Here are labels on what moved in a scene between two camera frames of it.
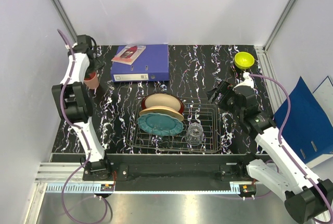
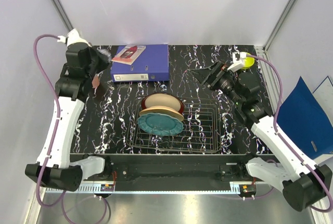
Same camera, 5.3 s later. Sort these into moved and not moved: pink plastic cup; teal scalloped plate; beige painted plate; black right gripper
Moved: black right gripper
Not moved: beige painted plate; teal scalloped plate; pink plastic cup
